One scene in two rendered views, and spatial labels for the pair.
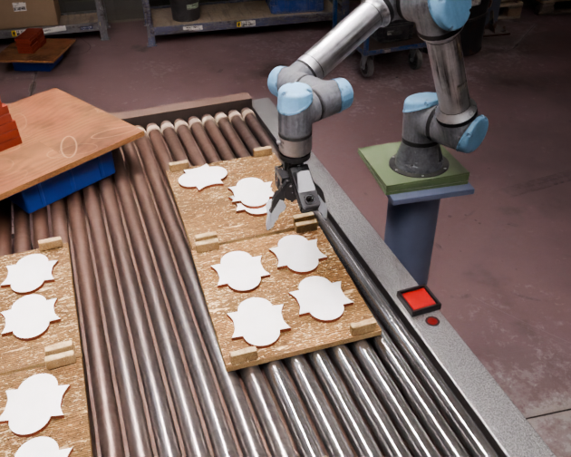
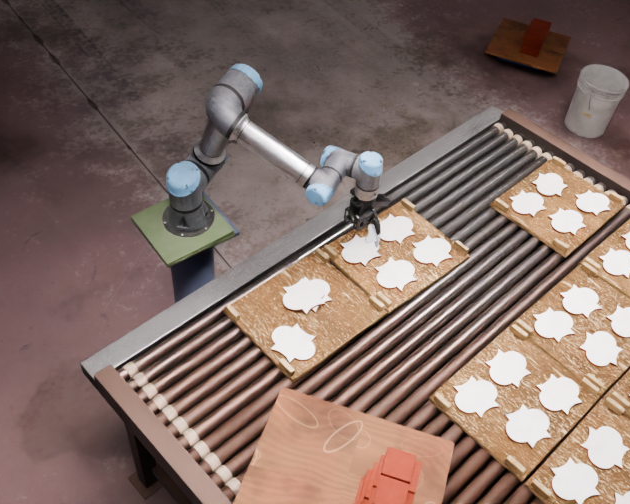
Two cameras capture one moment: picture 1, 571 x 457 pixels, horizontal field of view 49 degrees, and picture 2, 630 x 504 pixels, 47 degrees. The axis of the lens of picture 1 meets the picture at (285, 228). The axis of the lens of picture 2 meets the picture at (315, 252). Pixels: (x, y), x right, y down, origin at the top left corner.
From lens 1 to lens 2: 2.77 m
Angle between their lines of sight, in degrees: 80
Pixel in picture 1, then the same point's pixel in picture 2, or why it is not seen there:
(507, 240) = (4, 292)
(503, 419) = (423, 157)
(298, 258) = (366, 247)
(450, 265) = (57, 333)
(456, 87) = not seen: hidden behind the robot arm
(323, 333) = (419, 223)
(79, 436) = (551, 296)
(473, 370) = (400, 168)
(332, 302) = (396, 222)
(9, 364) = (542, 356)
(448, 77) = not seen: hidden behind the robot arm
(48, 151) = (361, 448)
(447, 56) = not seen: hidden behind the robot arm
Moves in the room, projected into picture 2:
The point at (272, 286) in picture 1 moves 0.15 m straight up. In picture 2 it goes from (398, 255) to (404, 225)
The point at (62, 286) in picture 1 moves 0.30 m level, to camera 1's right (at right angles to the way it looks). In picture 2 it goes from (471, 369) to (423, 298)
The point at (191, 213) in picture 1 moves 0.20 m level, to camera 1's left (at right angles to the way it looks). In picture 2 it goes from (347, 330) to (375, 380)
